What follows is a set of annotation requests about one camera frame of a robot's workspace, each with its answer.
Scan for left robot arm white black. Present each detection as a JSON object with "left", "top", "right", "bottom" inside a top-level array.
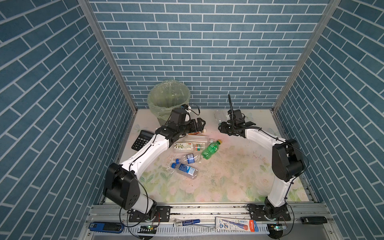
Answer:
[{"left": 103, "top": 105, "right": 206, "bottom": 219}]

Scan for clear bottle green cap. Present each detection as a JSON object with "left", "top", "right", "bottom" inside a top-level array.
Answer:
[{"left": 214, "top": 110, "right": 229, "bottom": 125}]

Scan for mesh bin with green bag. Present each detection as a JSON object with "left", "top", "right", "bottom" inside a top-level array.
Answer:
[{"left": 147, "top": 80, "right": 191, "bottom": 126}]

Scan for blue marker pen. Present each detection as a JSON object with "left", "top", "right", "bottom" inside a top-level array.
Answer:
[{"left": 174, "top": 219, "right": 201, "bottom": 227}]

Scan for clear frosted bottle white cap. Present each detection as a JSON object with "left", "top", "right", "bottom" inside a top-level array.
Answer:
[{"left": 182, "top": 135, "right": 214, "bottom": 144}]

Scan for black remote right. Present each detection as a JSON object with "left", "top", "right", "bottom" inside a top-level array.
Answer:
[{"left": 300, "top": 216, "right": 328, "bottom": 225}]

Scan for white red toothpaste box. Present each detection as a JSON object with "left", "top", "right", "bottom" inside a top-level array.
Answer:
[{"left": 216, "top": 217, "right": 259, "bottom": 233}]

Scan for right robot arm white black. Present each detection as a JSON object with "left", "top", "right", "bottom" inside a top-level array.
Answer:
[{"left": 218, "top": 110, "right": 307, "bottom": 220}]

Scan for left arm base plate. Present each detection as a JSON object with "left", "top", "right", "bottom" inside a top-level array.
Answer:
[{"left": 128, "top": 206, "right": 171, "bottom": 223}]

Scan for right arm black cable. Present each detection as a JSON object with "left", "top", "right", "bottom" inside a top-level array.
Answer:
[{"left": 227, "top": 93, "right": 310, "bottom": 181}]

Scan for blue black handheld device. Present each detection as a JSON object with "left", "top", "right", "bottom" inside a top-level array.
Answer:
[{"left": 88, "top": 222, "right": 125, "bottom": 234}]

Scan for green soda bottle yellow cap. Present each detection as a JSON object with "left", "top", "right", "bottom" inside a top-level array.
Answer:
[{"left": 202, "top": 140, "right": 222, "bottom": 160}]

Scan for white tea bottle green label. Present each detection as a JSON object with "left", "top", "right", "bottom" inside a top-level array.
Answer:
[{"left": 173, "top": 142, "right": 206, "bottom": 154}]

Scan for blue cap bottle blue label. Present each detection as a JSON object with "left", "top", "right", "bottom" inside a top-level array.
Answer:
[{"left": 171, "top": 163, "right": 198, "bottom": 179}]

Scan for small crushed bottle blue label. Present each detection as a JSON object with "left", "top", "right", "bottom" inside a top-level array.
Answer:
[{"left": 180, "top": 153, "right": 201, "bottom": 165}]

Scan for white slotted cable duct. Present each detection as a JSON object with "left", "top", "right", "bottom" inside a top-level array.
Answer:
[{"left": 137, "top": 223, "right": 270, "bottom": 236}]

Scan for black calculator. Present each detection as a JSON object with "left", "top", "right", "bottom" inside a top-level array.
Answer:
[{"left": 132, "top": 130, "right": 154, "bottom": 151}]

